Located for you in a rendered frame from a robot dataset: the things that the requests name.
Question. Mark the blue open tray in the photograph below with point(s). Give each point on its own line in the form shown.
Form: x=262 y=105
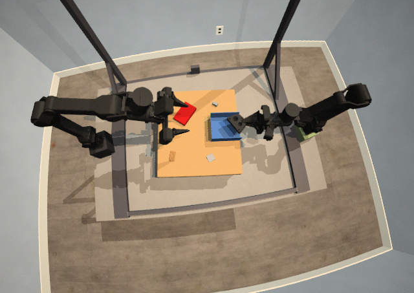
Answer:
x=221 y=129

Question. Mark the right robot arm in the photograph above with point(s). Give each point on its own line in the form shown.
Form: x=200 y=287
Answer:
x=113 y=107

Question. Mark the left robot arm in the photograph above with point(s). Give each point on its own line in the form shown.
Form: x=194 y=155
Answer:
x=313 y=118

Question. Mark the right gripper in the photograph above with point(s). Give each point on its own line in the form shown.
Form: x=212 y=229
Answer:
x=166 y=135

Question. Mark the small grey flat square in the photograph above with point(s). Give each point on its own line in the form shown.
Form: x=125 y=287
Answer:
x=210 y=157

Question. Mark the red rectangular block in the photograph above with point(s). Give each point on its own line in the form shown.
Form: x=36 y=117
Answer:
x=184 y=114

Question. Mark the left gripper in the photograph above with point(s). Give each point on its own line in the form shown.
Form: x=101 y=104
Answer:
x=255 y=120

